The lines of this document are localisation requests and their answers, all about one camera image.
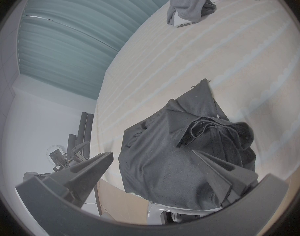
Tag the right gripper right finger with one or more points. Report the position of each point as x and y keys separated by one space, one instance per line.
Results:
x=221 y=178

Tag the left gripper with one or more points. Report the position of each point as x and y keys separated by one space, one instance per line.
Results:
x=70 y=158

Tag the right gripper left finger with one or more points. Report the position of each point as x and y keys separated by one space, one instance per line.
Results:
x=87 y=178

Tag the black T-shirt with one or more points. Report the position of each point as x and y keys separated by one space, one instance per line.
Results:
x=159 y=161

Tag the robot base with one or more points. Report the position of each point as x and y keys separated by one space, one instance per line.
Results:
x=154 y=214

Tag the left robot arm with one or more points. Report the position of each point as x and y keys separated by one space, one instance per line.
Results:
x=31 y=176

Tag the bed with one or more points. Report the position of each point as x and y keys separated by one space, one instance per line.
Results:
x=214 y=58

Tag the pile of clothes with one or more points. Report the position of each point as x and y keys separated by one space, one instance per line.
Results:
x=186 y=6

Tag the black chest of drawers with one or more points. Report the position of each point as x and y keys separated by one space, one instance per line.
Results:
x=86 y=131

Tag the round white mirror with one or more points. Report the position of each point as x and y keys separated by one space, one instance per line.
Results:
x=54 y=148

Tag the blue-green curtain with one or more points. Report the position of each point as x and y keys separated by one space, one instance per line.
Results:
x=95 y=8
x=61 y=63

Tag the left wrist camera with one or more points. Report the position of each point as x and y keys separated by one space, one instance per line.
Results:
x=57 y=157

